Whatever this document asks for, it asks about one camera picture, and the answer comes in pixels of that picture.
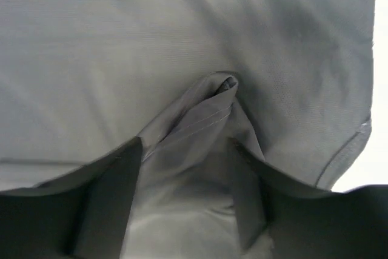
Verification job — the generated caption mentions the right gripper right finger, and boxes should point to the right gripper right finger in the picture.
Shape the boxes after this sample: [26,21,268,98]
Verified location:
[229,138,387,258]

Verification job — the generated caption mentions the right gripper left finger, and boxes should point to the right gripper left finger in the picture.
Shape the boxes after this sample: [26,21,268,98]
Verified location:
[1,137,142,258]

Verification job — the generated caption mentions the dark grey t shirt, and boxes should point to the dark grey t shirt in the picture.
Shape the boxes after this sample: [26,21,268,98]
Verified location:
[1,0,375,258]

